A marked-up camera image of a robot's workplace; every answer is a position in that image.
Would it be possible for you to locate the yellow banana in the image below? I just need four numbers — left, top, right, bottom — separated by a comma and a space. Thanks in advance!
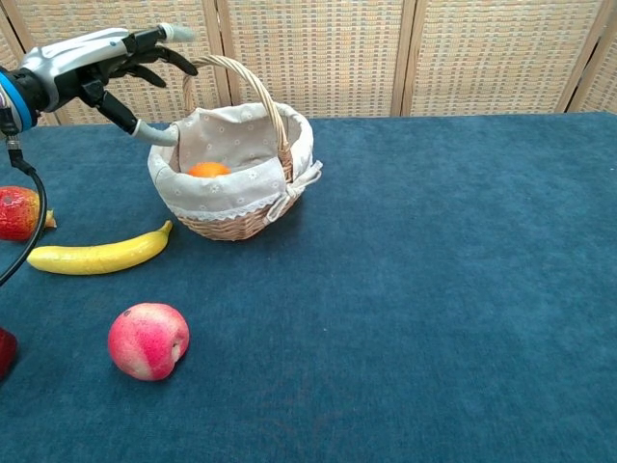
26, 220, 174, 277

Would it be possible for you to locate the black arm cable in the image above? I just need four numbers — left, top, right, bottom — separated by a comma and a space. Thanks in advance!
0, 108, 49, 286

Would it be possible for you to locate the woven screen panel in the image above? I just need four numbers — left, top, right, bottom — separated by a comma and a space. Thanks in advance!
402, 0, 611, 117
568, 28, 617, 115
0, 9, 23, 73
9, 0, 228, 126
214, 0, 416, 120

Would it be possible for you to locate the red pomegranate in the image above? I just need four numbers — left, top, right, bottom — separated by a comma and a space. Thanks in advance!
0, 185, 58, 242

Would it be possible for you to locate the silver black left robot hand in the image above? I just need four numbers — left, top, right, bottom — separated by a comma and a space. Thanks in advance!
18, 22, 199, 147

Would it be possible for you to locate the dark red apple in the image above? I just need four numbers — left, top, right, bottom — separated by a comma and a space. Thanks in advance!
0, 326, 19, 380

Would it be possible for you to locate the wicker basket with cloth liner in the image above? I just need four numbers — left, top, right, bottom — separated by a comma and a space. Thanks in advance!
147, 54, 324, 242

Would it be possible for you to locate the orange fruit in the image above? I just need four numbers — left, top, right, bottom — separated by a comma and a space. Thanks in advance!
186, 161, 232, 178

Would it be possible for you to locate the blue table cloth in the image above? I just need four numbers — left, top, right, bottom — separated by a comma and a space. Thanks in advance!
0, 111, 617, 463

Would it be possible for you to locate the pink peach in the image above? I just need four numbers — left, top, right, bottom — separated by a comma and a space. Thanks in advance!
107, 302, 191, 382

